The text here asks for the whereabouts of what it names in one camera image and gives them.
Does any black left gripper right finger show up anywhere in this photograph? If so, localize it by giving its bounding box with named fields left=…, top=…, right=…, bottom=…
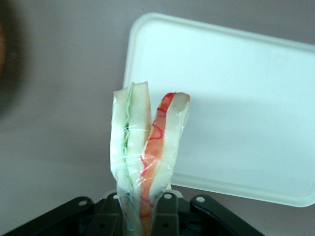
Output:
left=153, top=190, right=181, bottom=236

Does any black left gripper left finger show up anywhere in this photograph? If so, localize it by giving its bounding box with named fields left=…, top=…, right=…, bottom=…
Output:
left=92, top=192, right=127, bottom=236

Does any triangle sandwich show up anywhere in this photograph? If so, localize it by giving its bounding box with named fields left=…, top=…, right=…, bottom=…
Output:
left=109, top=80, right=191, bottom=236

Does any cream plastic tray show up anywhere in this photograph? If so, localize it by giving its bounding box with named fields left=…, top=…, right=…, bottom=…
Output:
left=122, top=12, right=315, bottom=208

